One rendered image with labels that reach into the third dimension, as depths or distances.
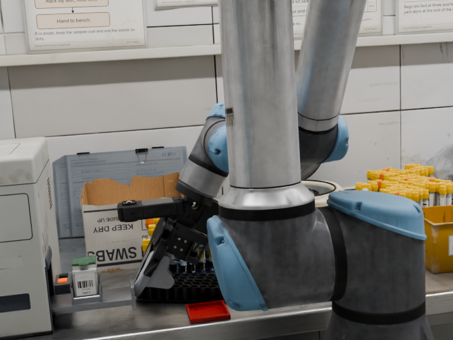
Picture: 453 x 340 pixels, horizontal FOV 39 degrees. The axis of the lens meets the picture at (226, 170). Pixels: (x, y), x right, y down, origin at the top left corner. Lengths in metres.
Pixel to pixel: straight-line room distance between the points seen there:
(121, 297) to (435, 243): 0.60
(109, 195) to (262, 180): 0.95
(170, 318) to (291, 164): 0.48
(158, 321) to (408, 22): 1.12
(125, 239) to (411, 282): 0.74
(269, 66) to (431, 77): 1.22
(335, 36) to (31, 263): 0.59
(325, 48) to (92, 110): 0.91
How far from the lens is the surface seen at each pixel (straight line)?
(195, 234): 1.09
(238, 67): 0.73
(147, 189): 1.64
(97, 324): 1.14
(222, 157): 0.95
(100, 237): 1.38
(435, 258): 1.30
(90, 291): 1.12
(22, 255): 1.08
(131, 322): 1.13
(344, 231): 0.76
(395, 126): 1.87
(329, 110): 0.95
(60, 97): 1.68
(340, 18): 0.86
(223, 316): 1.10
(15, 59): 1.65
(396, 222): 0.77
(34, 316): 1.12
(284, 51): 0.73
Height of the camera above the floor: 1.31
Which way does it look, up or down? 10 degrees down
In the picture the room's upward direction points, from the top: 3 degrees counter-clockwise
